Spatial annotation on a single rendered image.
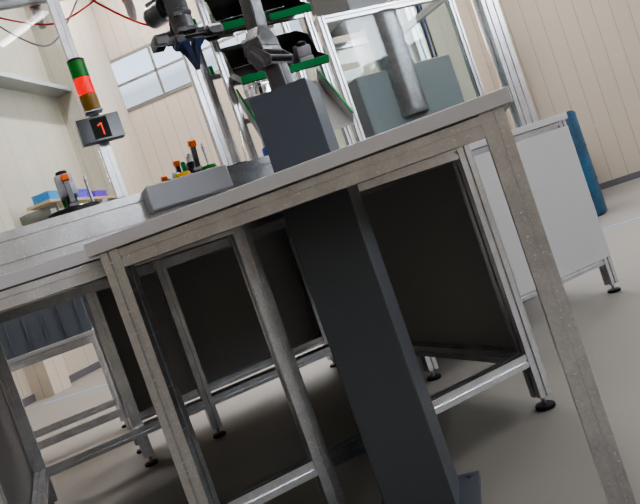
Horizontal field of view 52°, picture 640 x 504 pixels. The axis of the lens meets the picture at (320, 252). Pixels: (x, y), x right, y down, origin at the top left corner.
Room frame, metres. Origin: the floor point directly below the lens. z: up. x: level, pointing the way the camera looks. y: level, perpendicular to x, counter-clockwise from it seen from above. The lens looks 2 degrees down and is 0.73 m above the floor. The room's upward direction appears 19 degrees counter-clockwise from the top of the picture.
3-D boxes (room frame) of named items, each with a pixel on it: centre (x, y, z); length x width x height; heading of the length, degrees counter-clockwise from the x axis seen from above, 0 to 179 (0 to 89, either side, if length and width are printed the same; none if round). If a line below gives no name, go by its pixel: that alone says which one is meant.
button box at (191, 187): (1.66, 0.26, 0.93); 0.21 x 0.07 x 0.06; 112
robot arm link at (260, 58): (1.58, -0.04, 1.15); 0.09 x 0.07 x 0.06; 140
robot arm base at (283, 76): (1.58, -0.05, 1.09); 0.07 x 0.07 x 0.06; 76
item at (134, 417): (3.40, 0.06, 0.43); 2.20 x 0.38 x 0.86; 112
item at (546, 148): (3.14, -0.63, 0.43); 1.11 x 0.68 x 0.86; 112
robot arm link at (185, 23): (1.73, 0.14, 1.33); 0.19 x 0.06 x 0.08; 112
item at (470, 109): (1.62, -0.06, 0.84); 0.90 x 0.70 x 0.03; 76
